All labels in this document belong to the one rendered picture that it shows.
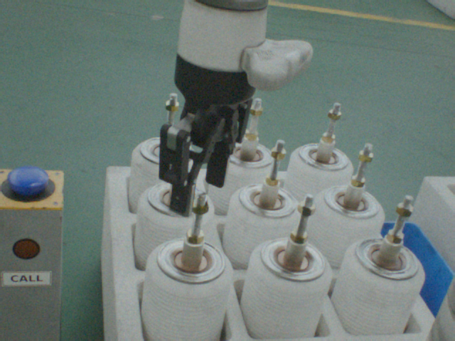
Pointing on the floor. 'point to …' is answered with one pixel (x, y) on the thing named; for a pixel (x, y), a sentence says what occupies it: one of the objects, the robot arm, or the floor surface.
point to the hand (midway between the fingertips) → (200, 187)
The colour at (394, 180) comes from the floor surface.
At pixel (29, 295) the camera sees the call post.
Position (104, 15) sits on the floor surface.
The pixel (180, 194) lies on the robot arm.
